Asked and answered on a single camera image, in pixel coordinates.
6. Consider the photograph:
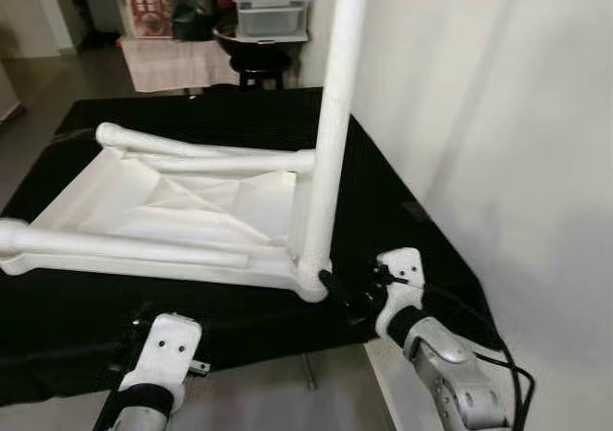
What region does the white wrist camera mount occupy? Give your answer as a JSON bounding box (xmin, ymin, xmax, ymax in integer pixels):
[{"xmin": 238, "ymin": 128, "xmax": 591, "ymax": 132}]
[
  {"xmin": 134, "ymin": 313, "xmax": 204, "ymax": 398},
  {"xmin": 375, "ymin": 247, "xmax": 426, "ymax": 341}
]

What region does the black plastic bag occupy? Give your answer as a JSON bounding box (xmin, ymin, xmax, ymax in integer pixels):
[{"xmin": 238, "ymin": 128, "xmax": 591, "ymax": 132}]
[{"xmin": 174, "ymin": 0, "xmax": 236, "ymax": 41}]

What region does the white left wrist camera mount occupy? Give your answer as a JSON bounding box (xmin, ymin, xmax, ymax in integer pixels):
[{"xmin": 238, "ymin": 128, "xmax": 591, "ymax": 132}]
[{"xmin": 134, "ymin": 313, "xmax": 204, "ymax": 398}]

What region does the black tablecloth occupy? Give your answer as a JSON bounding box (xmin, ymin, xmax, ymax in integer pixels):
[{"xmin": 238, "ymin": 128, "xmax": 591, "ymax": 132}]
[{"xmin": 0, "ymin": 88, "xmax": 506, "ymax": 408}]

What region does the pale patterned cloth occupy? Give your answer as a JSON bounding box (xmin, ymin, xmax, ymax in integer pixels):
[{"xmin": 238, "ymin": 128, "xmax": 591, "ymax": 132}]
[{"xmin": 118, "ymin": 38, "xmax": 240, "ymax": 94}]

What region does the white plastic table top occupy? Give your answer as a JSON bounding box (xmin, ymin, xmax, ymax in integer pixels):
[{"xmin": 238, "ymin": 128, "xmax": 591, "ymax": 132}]
[{"xmin": 0, "ymin": 129, "xmax": 332, "ymax": 304}]

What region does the red printed carton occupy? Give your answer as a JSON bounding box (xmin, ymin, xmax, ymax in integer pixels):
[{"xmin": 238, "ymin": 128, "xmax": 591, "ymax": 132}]
[{"xmin": 120, "ymin": 0, "xmax": 180, "ymax": 39}]

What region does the grey tape patch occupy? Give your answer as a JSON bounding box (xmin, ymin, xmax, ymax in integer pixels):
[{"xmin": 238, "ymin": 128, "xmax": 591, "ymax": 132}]
[{"xmin": 402, "ymin": 201, "xmax": 429, "ymax": 223}]

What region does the clear plastic storage box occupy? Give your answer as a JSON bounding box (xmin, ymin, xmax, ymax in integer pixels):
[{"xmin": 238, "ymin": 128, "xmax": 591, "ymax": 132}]
[{"xmin": 233, "ymin": 0, "xmax": 313, "ymax": 41}]

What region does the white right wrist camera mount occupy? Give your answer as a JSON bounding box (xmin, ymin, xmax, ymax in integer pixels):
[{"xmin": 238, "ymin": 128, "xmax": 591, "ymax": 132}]
[{"xmin": 375, "ymin": 247, "xmax": 426, "ymax": 341}]

